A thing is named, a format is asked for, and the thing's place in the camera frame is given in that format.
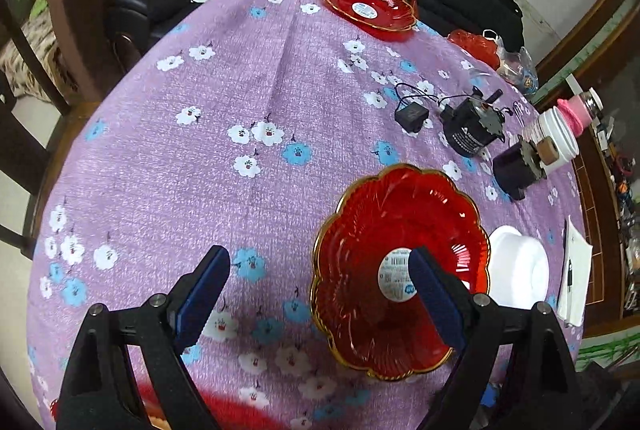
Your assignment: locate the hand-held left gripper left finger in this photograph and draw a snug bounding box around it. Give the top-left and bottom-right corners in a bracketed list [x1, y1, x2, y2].
[55, 244, 232, 430]

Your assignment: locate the black power adapter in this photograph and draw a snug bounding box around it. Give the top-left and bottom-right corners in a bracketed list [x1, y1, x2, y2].
[393, 82, 441, 131]

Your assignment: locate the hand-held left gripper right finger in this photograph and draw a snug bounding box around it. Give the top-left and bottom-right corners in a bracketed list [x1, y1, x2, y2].
[407, 246, 581, 430]

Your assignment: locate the black ballpoint pen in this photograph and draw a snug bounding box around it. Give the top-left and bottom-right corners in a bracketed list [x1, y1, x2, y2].
[564, 235, 575, 307]

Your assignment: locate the lined notebook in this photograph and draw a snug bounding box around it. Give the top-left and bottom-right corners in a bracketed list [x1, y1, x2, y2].
[556, 216, 595, 328]

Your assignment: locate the white plastic jar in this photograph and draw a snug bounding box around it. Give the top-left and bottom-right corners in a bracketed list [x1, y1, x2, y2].
[522, 106, 581, 175]

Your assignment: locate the crumpled red bag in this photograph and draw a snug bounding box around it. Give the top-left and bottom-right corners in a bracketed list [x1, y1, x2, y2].
[447, 28, 503, 70]

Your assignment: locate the wooden sideboard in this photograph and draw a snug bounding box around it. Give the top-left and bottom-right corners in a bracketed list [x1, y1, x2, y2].
[531, 0, 640, 347]

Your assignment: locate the black geared motor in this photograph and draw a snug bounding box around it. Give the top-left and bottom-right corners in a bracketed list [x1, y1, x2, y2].
[439, 86, 506, 159]
[492, 135, 549, 202]

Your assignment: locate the clear printed plastic bag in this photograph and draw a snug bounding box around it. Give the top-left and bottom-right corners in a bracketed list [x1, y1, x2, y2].
[497, 45, 540, 93]

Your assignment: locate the red gold-rimmed plate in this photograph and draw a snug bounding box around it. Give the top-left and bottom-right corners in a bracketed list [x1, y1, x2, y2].
[318, 0, 419, 42]
[309, 163, 492, 382]
[135, 382, 282, 430]

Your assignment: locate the purple floral tablecloth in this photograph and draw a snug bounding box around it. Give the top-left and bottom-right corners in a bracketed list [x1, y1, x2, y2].
[25, 0, 596, 430]

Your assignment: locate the patterned seat cushion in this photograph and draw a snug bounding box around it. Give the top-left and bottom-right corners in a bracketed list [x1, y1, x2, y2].
[0, 0, 69, 101]

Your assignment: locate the dark wooden chair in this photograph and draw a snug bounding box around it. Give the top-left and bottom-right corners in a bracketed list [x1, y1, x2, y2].
[0, 0, 107, 261]

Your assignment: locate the white paper bowl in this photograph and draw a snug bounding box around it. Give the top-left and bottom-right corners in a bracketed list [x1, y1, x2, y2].
[487, 225, 551, 311]

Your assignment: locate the small brown spool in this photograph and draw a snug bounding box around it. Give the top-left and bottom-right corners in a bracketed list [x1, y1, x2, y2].
[537, 137, 560, 166]

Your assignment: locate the bottle in pink knit sleeve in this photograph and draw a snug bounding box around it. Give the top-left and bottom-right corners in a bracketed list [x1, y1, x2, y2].
[557, 88, 605, 142]

